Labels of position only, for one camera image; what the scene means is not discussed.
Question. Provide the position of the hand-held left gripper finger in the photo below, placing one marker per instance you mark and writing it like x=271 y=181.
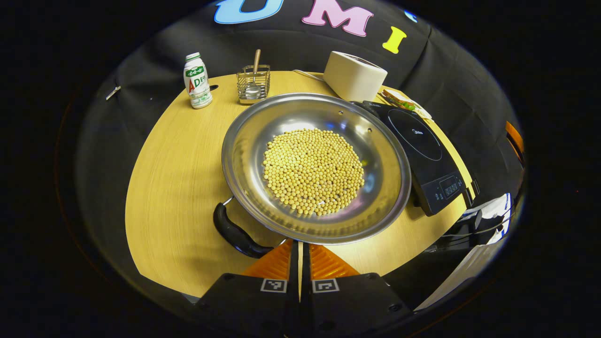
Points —
x=305 y=281
x=293 y=281

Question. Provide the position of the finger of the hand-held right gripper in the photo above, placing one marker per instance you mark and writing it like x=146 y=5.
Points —
x=515 y=138

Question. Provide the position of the black induction cooktop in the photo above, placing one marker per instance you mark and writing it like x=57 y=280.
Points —
x=422 y=141

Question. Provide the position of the pile of soybeans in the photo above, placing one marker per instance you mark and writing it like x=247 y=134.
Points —
x=312 y=171

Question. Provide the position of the sandwich with lettuce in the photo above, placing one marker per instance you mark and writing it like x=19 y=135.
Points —
x=399 y=99

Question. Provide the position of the white paper sheet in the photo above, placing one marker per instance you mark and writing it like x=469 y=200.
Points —
x=469 y=272

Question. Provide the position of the white toaster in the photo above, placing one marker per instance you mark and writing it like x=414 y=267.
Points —
x=352 y=77

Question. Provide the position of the white drink bottle green label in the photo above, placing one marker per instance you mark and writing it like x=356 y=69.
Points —
x=197 y=84

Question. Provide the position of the black backdrop cloth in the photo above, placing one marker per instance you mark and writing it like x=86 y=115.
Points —
x=141 y=70

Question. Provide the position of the metal clip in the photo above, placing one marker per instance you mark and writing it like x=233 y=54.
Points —
x=112 y=92

